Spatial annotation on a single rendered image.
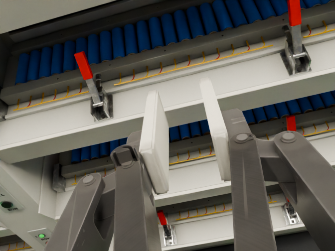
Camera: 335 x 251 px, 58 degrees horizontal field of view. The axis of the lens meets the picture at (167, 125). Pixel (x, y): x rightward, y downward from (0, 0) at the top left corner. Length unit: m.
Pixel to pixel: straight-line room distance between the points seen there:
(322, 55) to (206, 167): 0.26
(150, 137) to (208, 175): 0.41
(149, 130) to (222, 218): 0.57
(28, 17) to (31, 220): 0.39
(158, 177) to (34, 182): 0.45
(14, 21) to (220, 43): 0.25
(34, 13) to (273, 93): 0.30
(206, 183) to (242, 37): 0.26
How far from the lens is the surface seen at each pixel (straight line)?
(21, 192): 0.57
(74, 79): 0.47
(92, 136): 0.45
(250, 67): 0.43
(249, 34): 0.44
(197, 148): 0.56
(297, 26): 0.41
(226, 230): 0.71
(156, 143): 0.15
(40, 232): 0.67
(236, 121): 0.16
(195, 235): 0.72
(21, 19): 0.38
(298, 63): 0.43
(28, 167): 0.58
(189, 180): 0.55
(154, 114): 0.17
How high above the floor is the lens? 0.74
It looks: 41 degrees down
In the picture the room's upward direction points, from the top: 19 degrees counter-clockwise
